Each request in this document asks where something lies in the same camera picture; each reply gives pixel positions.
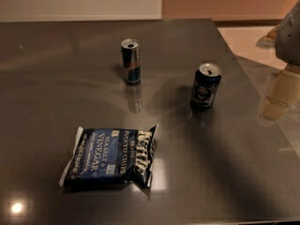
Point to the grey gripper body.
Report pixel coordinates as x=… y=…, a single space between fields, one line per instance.
x=289 y=39

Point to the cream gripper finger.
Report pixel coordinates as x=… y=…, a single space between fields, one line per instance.
x=268 y=40
x=282 y=91

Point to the blue kettle chips bag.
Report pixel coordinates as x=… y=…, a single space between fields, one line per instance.
x=111 y=156

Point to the slim redbull can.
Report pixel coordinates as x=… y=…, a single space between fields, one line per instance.
x=130 y=50

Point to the dark blue pepsi can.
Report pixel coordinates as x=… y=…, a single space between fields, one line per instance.
x=206 y=82

